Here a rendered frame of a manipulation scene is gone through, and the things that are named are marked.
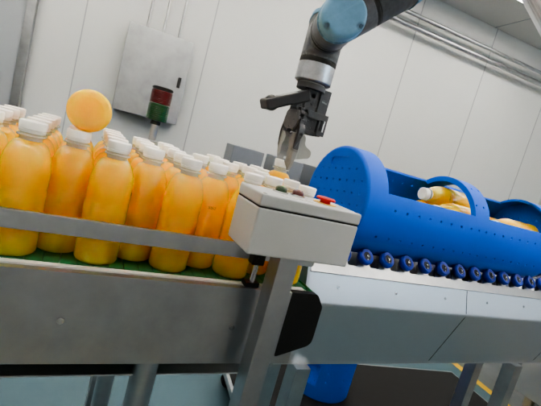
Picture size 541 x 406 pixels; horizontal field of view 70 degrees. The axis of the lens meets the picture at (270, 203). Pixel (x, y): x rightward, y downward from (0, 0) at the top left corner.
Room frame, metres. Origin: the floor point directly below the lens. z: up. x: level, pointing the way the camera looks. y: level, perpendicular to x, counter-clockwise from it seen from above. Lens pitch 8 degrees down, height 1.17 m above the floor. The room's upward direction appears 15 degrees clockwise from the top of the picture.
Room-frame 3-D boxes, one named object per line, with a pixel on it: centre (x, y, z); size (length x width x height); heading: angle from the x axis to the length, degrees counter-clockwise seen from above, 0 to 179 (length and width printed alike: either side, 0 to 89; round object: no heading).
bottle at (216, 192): (0.78, 0.12, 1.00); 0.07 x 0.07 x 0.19
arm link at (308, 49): (0.98, -0.02, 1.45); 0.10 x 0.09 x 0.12; 7
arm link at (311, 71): (0.98, -0.02, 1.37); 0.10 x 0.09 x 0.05; 27
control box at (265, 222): (0.69, -0.05, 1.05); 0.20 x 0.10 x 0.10; 117
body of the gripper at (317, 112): (0.98, -0.03, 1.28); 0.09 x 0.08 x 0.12; 117
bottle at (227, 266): (0.78, 0.05, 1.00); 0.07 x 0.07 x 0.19
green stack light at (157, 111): (1.19, 0.40, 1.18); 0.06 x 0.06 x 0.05
